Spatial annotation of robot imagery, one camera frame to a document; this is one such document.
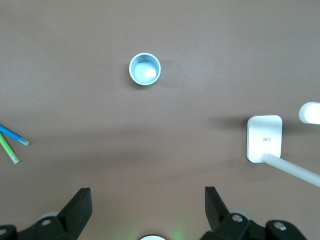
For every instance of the green marker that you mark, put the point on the green marker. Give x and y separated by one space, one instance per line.
8 149

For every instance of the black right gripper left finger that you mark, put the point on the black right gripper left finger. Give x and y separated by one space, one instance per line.
75 212

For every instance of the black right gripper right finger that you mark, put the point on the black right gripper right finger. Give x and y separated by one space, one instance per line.
217 220

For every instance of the blue marker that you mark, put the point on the blue marker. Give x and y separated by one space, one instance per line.
12 133

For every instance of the light blue plastic cup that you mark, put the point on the light blue plastic cup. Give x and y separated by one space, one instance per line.
145 71

